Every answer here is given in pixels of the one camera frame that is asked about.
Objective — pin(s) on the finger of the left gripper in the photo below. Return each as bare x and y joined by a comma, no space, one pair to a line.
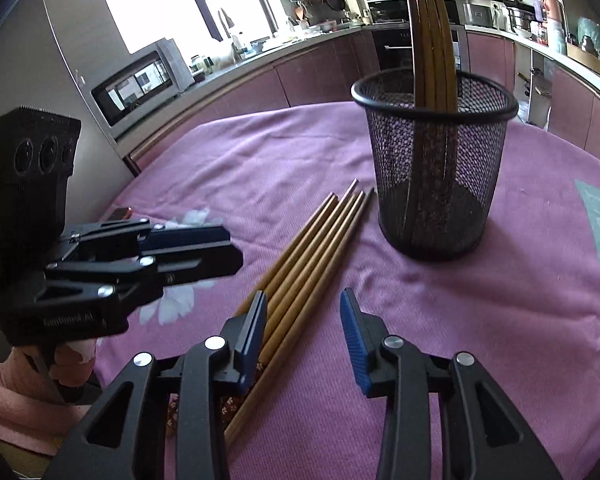
183,236
198,263

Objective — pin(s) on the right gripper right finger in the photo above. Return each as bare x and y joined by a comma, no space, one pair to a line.
484,436

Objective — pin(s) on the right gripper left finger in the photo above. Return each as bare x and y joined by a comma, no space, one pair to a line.
123,434

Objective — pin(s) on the pink sleeve forearm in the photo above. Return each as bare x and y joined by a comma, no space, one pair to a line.
32,415

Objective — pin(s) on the person's left hand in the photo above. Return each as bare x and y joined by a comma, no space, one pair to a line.
70,364

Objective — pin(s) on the smartphone on table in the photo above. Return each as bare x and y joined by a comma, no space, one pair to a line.
120,214

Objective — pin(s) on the pink floral tablecloth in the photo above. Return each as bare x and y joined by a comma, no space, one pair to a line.
525,302

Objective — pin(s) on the white microwave oven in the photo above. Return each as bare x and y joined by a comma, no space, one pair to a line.
156,74

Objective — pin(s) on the black mesh utensil cup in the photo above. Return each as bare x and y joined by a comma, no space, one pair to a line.
483,112

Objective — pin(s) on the black frying pan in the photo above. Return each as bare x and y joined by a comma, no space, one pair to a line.
337,5

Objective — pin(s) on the teal covered appliance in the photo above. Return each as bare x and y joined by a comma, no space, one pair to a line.
588,34

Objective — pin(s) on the steel pot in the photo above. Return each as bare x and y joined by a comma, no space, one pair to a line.
521,17

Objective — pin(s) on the pink thermos jug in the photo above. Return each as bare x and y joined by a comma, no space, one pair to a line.
553,10

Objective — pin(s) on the black camera box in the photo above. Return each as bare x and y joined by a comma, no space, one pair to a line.
36,160

